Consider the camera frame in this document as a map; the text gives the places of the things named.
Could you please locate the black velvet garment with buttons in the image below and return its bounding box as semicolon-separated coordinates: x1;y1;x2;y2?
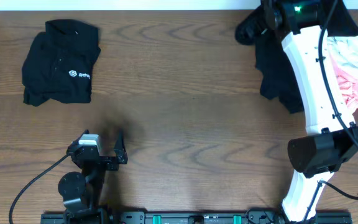
235;0;358;114

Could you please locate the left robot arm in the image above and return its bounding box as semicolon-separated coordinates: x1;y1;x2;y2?
58;130;128;223

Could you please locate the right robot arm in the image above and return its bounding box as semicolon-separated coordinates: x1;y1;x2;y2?
262;0;358;223

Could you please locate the folded black polo shirt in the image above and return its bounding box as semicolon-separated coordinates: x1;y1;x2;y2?
22;19;101;106

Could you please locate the pink and white garment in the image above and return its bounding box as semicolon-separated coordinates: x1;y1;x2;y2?
327;36;358;113

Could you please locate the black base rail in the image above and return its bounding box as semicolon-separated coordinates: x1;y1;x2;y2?
40;210;353;224

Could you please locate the left black cable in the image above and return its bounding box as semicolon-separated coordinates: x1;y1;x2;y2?
8;154;70;224

